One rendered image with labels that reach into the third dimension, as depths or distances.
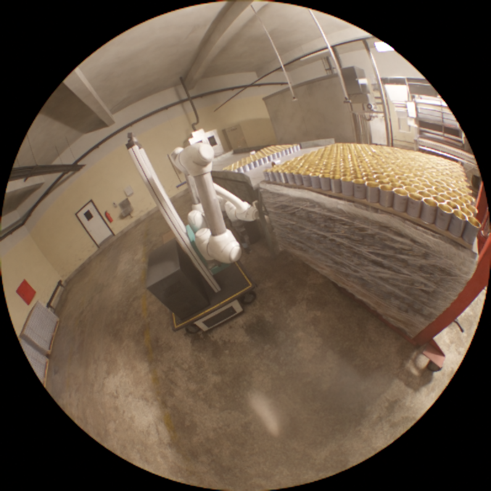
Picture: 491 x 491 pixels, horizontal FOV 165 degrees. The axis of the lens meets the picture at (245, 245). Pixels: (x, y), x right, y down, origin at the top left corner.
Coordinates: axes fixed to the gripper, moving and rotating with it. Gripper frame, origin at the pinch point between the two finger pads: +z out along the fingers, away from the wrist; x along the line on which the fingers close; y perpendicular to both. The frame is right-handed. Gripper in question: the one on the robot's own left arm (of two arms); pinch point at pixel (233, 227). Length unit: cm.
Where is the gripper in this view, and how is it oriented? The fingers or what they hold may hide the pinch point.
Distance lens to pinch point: 172.5
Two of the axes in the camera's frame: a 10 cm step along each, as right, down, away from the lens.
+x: -4.1, -4.5, 7.9
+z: 3.2, 7.4, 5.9
